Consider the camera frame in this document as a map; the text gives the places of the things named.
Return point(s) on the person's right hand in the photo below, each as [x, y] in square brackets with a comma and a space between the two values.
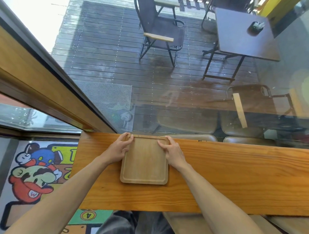
[174, 155]

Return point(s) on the person's left hand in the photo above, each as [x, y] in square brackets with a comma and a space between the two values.
[115, 150]

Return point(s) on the person's left thumb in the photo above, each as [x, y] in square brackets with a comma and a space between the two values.
[129, 141]

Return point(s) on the person's right thumb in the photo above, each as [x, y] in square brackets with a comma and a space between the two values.
[162, 145]

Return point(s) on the rectangular wooden tray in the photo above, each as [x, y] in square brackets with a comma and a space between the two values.
[144, 164]

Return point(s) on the person's left forearm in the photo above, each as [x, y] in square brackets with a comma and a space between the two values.
[65, 195]

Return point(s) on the person's right forearm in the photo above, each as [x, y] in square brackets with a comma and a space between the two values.
[212, 202]

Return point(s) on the brown cushioned stool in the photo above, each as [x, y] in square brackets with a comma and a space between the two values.
[188, 124]
[241, 127]
[248, 141]

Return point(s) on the grey mesh floor mat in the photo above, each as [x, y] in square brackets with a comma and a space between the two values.
[108, 101]

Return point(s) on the person's grey trousers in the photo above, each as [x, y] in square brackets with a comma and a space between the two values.
[125, 223]

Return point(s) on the tan bench seat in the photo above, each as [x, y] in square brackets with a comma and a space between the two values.
[188, 224]
[289, 224]

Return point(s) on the brown chair with wooden armrest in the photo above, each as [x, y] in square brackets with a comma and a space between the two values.
[253, 101]

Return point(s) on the colourful cartoon floor rug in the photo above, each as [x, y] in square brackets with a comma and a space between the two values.
[31, 178]

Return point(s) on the black folding chair wooden armrest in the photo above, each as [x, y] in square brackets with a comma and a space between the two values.
[164, 30]

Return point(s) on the dark square outdoor table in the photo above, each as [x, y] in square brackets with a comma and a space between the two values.
[239, 36]

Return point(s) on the light outdoor table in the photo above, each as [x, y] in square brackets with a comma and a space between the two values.
[166, 3]

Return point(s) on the wooden window frame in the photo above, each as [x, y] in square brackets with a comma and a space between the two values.
[36, 79]

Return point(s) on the yellow post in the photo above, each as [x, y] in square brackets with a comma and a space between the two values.
[277, 7]

